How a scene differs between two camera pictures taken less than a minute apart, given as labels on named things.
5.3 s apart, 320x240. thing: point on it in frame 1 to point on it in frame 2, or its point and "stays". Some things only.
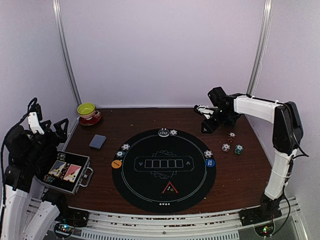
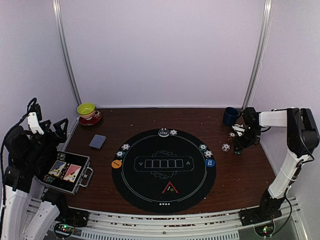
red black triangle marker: [170, 189] stays
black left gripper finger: [62, 134] stays
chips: [225, 147] stays
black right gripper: [211, 127] to [236, 142]
